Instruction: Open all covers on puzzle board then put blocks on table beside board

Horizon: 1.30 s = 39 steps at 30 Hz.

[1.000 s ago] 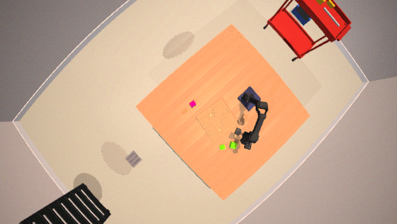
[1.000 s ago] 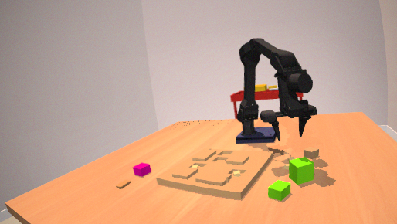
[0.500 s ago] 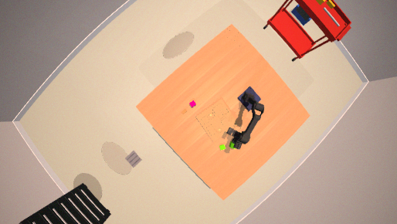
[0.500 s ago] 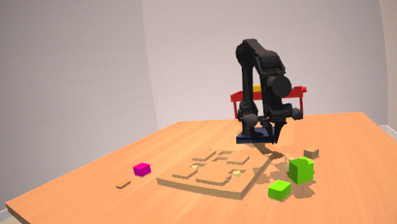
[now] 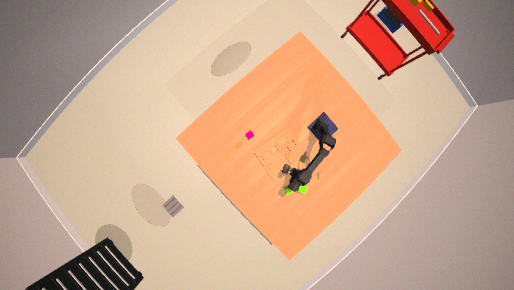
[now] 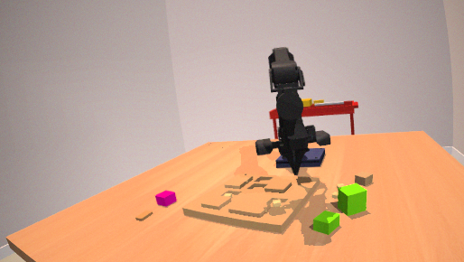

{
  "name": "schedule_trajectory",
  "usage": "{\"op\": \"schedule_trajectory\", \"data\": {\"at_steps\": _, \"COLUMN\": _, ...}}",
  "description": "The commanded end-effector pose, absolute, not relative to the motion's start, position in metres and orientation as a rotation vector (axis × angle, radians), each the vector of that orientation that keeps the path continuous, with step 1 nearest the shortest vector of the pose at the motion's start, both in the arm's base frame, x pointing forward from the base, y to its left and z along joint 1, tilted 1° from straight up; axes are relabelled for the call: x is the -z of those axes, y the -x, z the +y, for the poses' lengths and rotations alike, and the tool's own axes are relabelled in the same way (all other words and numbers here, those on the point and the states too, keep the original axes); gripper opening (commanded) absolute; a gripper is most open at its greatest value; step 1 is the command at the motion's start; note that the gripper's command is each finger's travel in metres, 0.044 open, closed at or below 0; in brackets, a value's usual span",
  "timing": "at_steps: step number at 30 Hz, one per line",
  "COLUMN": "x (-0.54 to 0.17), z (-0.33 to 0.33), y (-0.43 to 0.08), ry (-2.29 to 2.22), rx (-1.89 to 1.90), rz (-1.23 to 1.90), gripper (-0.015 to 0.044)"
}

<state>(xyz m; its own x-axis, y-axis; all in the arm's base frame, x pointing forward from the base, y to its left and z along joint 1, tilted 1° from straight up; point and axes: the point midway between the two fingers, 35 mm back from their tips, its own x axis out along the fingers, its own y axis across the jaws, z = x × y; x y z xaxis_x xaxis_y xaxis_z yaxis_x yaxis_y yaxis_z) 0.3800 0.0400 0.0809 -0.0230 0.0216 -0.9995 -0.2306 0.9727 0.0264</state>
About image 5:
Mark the green block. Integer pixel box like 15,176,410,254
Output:
297,185,308,194

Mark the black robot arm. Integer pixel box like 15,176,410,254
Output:
288,119,336,192

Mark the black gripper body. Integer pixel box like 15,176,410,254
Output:
282,164,300,175

